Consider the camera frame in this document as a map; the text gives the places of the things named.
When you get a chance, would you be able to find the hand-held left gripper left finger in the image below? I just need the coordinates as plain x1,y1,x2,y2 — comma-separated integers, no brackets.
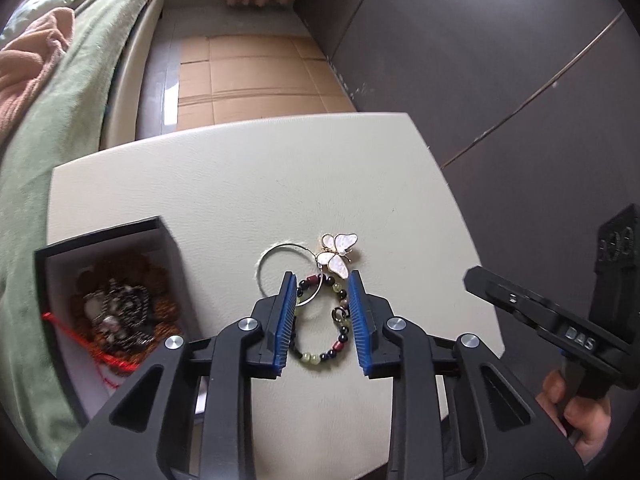
57,271,301,480

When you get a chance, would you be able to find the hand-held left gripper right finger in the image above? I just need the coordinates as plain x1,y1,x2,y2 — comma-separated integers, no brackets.
347,270,588,480

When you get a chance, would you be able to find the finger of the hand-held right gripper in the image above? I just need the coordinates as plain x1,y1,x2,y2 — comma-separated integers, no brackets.
463,266,632,362

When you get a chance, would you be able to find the green black red beaded bracelet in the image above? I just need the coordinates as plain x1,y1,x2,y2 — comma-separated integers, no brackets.
294,272,353,365

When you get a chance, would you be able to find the white butterfly hoop bangle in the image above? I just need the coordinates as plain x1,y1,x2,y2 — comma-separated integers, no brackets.
257,232,360,307

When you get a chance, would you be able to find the pile of beaded bracelets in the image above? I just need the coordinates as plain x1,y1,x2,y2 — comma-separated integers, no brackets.
74,254,185,376

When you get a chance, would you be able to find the red string bracelet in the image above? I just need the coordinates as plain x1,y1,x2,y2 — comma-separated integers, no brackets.
41,311,138,388

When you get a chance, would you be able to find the black jewelry box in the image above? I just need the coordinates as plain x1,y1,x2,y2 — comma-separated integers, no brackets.
34,216,206,423

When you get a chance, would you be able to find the person's right hand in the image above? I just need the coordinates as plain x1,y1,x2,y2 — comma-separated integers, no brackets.
536,369,614,464

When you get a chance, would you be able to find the white side table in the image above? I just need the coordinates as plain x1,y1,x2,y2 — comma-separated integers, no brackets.
46,112,506,480

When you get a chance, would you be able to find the flattened cardboard sheet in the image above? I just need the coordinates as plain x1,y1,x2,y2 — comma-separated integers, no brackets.
177,34,358,132

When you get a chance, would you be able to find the dark brown wardrobe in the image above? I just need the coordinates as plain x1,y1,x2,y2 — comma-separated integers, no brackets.
295,0,640,321

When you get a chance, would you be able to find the bed with green sheet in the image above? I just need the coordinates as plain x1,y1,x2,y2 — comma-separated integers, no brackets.
0,0,167,463

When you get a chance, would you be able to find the pink fleece blanket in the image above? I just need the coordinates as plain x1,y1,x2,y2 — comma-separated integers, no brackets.
0,7,77,137

